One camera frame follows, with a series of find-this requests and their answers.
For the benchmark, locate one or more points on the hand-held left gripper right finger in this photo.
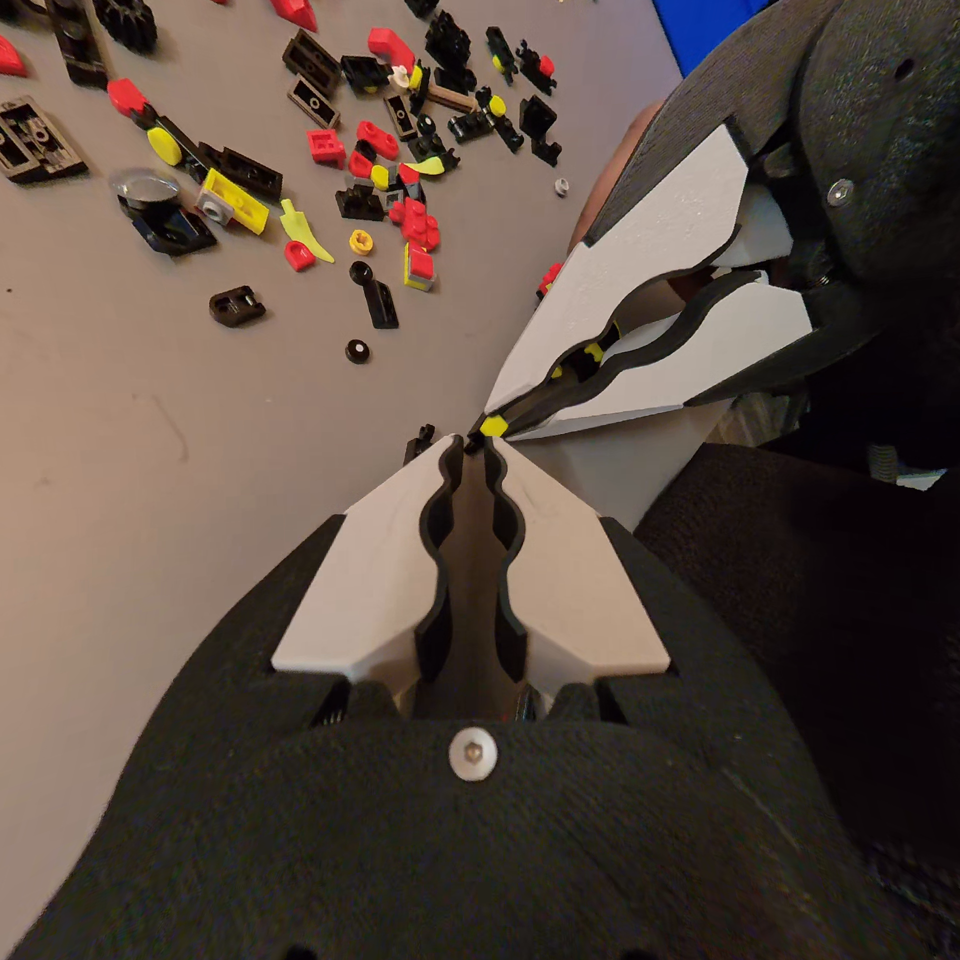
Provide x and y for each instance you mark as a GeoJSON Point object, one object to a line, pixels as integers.
{"type": "Point", "coordinates": [592, 600]}

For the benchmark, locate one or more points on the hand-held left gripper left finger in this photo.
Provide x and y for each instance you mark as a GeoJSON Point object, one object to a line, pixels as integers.
{"type": "Point", "coordinates": [360, 592]}

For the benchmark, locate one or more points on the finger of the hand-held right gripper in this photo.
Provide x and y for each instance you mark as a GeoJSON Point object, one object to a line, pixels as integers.
{"type": "Point", "coordinates": [712, 352]}
{"type": "Point", "coordinates": [660, 217]}

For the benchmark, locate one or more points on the partly built lego model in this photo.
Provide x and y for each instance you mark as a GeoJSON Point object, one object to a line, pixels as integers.
{"type": "Point", "coordinates": [550, 279]}

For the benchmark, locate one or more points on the small yellow lego tile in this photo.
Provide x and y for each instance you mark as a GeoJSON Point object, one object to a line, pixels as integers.
{"type": "Point", "coordinates": [493, 427]}

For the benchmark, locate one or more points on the scattered loose lego pieces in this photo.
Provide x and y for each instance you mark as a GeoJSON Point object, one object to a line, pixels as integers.
{"type": "Point", "coordinates": [416, 225]}

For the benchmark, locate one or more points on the person's right hand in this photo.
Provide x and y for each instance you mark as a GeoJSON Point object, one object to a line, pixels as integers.
{"type": "Point", "coordinates": [611, 169]}

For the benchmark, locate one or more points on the blue plastic bin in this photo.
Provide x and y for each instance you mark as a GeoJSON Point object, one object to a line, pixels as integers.
{"type": "Point", "coordinates": [697, 30]}

